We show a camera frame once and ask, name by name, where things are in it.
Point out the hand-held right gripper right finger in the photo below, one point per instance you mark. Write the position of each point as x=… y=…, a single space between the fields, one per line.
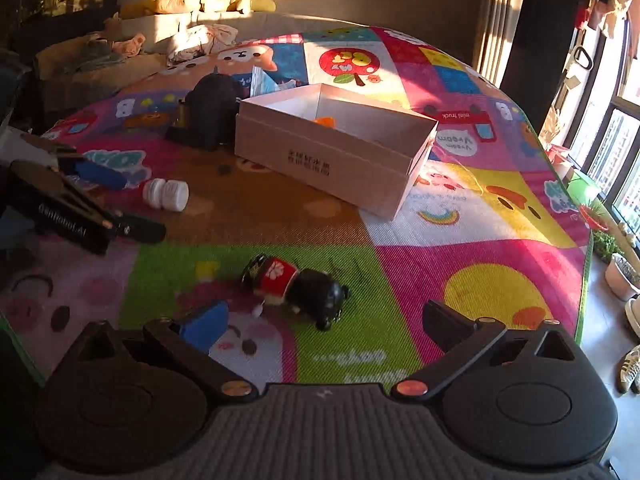
x=445 y=327

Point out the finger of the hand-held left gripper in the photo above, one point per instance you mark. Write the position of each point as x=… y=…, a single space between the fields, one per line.
x=142 y=231
x=102 y=174

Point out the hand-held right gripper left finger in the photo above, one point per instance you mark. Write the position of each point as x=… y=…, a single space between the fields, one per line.
x=202 y=327

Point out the white pill bottle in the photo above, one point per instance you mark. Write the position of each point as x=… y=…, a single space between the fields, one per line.
x=167 y=195

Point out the black toy dog red vest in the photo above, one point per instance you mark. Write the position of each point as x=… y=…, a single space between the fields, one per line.
x=310 y=290

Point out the dark plush toy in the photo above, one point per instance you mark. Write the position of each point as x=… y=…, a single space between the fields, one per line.
x=212 y=107

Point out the blue tissue packet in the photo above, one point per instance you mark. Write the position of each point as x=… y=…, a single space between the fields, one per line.
x=265 y=82

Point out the white cardboard box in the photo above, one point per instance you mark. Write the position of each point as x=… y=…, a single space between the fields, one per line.
x=320 y=160

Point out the colourful cartoon play mat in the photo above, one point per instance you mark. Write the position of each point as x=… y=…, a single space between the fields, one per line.
x=450 y=240

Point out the grey green cloth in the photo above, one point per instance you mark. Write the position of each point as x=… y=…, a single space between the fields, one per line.
x=97 y=55

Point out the beige sofa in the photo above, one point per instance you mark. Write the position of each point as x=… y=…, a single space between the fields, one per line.
x=150 y=27

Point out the white pink crumpled cloth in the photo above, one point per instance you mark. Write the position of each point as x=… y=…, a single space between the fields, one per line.
x=200 y=42

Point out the white flower pot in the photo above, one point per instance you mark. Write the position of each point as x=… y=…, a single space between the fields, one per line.
x=620 y=277

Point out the white shoe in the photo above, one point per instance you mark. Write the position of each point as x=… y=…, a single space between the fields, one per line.
x=633 y=316

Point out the patterned shoe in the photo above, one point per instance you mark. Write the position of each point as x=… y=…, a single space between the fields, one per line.
x=629 y=370

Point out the small orange toy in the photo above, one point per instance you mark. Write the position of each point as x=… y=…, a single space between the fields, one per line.
x=325 y=121

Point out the dark curtain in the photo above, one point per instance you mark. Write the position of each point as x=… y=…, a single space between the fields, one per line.
x=550 y=35

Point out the beige curtain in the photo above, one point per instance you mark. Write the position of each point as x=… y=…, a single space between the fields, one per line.
x=502 y=15

